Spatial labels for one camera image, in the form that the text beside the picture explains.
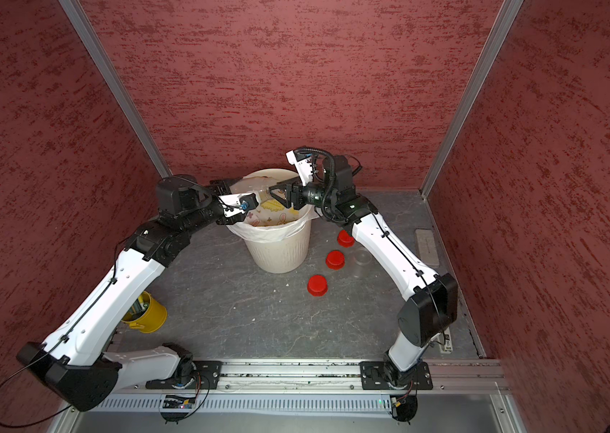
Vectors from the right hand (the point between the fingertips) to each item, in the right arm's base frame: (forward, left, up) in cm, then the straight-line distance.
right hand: (271, 194), depth 69 cm
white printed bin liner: (+9, +4, -22) cm, 24 cm away
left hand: (+1, +9, +1) cm, 9 cm away
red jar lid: (+9, -23, -36) cm, 44 cm away
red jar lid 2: (+1, -19, -37) cm, 41 cm away
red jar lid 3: (-9, -11, -36) cm, 39 cm away
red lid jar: (-6, -27, -27) cm, 38 cm away
